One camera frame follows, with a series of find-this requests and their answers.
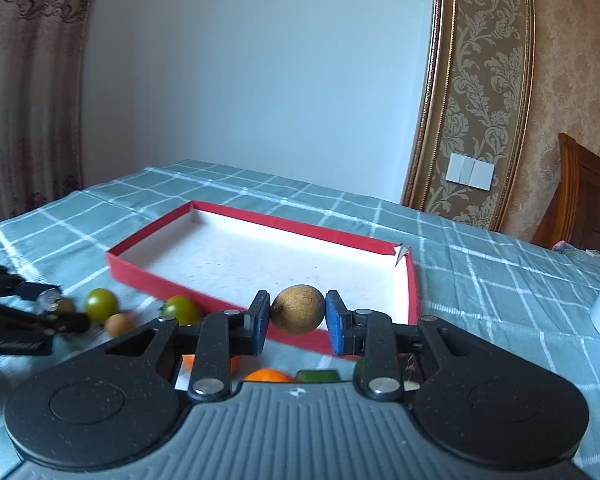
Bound green cucumber piece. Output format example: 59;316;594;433
353;356;365;382
294;370;341;384

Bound wooden headboard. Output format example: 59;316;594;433
531;133;600;250

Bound white wall switch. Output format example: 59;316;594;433
445;153;495;191

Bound green tomato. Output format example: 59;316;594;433
160;295;204;326
84;288;119;325

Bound red cardboard box lid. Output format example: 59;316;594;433
107;200;419;325

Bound green plaid tablecloth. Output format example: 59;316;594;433
0;160;600;479

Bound gold framed wallpaper panel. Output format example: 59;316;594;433
402;0;535;231

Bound brown longan fruit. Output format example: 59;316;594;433
270;285;325;335

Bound brown longan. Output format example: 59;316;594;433
104;312;134;338
52;298;76;314

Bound orange tangerine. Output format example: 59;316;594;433
182;354;240;374
244;367;294;382

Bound pink grey clothes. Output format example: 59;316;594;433
552;240;600;259

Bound patterned curtain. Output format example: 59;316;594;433
0;0;91;221

